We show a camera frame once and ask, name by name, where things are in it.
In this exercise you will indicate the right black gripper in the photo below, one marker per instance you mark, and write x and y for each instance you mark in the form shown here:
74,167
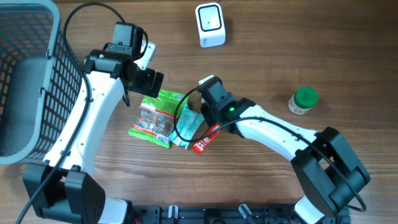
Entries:
210,119

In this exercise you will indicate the red coffee stick sachet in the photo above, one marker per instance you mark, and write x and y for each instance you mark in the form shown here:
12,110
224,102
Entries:
200,146

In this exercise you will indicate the green candy bag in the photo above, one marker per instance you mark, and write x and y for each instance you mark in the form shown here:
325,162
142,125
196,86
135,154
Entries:
155,120

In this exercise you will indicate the teal snack packet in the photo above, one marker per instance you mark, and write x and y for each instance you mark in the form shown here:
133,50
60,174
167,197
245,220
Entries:
188,123

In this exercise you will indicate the grey plastic mesh basket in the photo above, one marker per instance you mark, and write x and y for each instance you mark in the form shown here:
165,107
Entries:
40,82

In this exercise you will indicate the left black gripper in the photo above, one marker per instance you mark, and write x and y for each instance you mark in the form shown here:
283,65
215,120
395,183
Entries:
150,74

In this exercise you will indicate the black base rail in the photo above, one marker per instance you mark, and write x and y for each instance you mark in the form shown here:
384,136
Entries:
243,214

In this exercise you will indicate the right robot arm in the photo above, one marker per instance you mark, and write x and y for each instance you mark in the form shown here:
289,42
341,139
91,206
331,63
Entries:
328,170

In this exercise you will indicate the green lid jar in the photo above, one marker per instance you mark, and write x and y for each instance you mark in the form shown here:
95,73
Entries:
303,100

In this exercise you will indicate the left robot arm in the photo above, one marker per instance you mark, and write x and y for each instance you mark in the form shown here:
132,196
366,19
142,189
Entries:
62,187

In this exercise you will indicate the white barcode scanner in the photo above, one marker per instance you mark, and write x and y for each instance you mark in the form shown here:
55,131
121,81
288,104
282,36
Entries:
210,24

